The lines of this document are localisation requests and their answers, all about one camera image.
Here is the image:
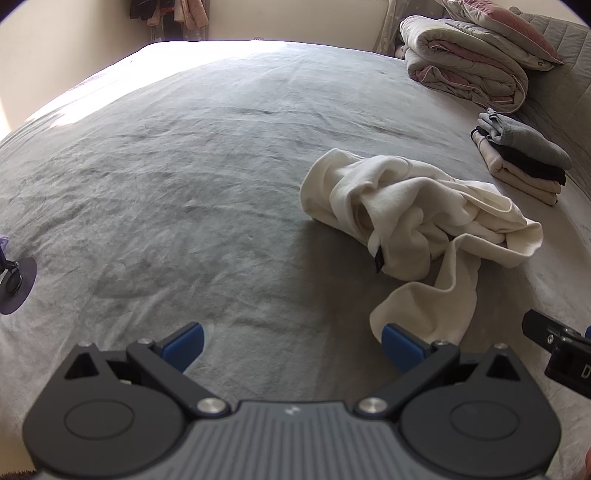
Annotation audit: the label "white cream sweatshirt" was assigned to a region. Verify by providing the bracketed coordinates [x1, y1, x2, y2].
[300, 149, 543, 343]

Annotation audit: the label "folded beige garment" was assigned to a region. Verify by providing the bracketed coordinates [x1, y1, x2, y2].
[471, 130, 561, 206]

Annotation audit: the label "grey quilted headboard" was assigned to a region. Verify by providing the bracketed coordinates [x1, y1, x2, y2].
[511, 7, 591, 193]

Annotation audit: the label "folded black garment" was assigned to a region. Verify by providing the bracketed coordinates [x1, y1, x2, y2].
[471, 126, 566, 186]

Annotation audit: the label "grey bed blanket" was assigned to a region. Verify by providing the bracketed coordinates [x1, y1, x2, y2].
[0, 40, 591, 471]

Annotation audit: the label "hanging dark clothes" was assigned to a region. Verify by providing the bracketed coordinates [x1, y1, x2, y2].
[129, 0, 209, 30]

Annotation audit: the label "pink grey pillow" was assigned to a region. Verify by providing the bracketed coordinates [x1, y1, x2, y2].
[439, 0, 564, 72]

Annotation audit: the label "folded grey pink quilt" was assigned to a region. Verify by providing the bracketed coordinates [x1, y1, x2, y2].
[400, 15, 529, 114]

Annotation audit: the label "folded grey garment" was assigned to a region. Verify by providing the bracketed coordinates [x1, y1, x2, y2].
[478, 108, 573, 170]

